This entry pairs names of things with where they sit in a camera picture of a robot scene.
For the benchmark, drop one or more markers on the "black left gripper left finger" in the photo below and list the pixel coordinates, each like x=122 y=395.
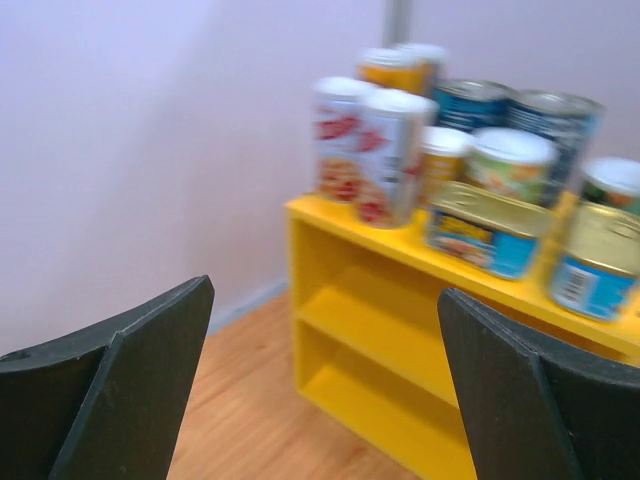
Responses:
x=106 y=401

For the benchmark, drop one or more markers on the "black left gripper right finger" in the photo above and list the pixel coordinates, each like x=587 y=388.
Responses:
x=533 y=406

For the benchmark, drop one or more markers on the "yellow wooden shelf cabinet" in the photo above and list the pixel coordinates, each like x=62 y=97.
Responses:
x=368 y=348

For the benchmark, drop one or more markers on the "gold sardine tin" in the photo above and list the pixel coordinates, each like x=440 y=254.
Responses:
x=496 y=234
x=597 y=267

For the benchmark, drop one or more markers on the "yellow can white lid front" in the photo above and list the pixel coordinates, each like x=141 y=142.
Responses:
x=509 y=162

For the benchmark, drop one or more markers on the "small can white lid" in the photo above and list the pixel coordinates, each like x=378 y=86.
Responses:
x=443 y=151

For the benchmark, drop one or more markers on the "blue can silver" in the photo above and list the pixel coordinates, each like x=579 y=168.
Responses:
x=567 y=120
x=468 y=105

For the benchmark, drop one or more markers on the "tall can white lid front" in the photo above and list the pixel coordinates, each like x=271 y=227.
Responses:
x=389 y=155

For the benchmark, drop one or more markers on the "tall can white lid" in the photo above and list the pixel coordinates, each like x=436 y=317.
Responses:
x=388 y=68
x=389 y=155

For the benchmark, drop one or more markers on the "red label can white lid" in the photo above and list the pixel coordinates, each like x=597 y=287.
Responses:
x=337 y=125

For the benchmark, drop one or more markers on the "short green can white lid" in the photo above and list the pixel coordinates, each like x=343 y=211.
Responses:
x=613 y=182

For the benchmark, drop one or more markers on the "tall yellow blue can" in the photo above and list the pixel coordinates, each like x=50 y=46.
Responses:
x=432 y=60

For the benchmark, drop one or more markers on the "aluminium frame post right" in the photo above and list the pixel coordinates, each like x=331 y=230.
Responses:
x=396 y=24

